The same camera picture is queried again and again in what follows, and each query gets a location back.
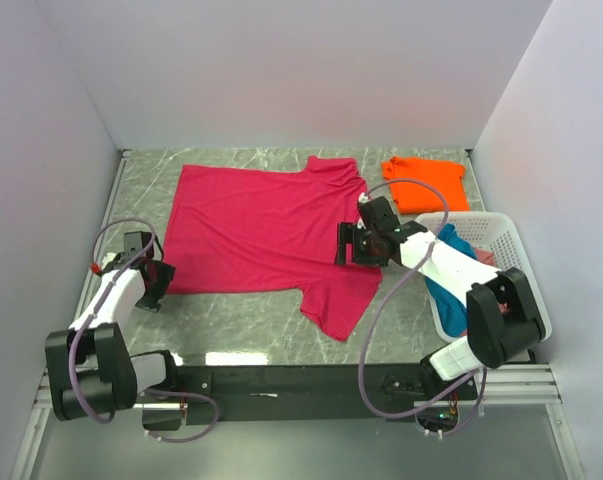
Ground salmon pink t shirt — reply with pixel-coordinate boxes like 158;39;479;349
473;247;509;313

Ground orange folded t shirt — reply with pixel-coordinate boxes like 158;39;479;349
380;155;471;216

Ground white plastic laundry basket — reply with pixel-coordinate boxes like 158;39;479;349
413;211;553;346

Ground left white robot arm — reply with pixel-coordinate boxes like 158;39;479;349
45;231;177;423

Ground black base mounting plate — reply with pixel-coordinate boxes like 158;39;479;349
142;363;451;432

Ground teal t shirt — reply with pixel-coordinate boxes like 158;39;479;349
425;224;477;337

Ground aluminium rail frame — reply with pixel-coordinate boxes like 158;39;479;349
12;147;584;479

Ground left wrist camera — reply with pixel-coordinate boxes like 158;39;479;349
90;252;118;276

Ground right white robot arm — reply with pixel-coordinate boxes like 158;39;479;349
335;198;552;397

